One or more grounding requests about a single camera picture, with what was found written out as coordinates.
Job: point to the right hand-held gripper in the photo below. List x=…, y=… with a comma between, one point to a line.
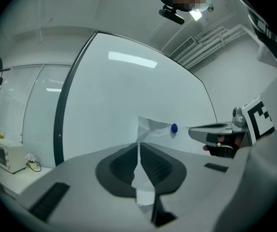
x=259, y=120

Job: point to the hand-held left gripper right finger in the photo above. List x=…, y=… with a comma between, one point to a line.
x=162, y=173

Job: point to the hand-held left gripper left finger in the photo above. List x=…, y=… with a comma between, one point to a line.
x=116, y=175

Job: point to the blue round magnet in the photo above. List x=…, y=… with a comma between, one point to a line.
x=174, y=127

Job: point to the white whiteboard with black frame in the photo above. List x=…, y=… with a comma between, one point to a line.
x=128, y=88

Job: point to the white air vent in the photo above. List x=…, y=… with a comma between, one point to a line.
x=183, y=47

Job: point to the small flower pot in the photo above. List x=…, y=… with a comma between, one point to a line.
x=31, y=158

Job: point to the white ceiling pipes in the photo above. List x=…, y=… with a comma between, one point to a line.
x=215, y=39

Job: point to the white desk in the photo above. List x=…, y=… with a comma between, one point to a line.
x=20, y=180

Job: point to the long ceiling light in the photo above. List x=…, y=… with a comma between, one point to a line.
x=196, y=14

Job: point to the black head-mounted camera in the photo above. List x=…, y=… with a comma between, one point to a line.
x=172, y=16

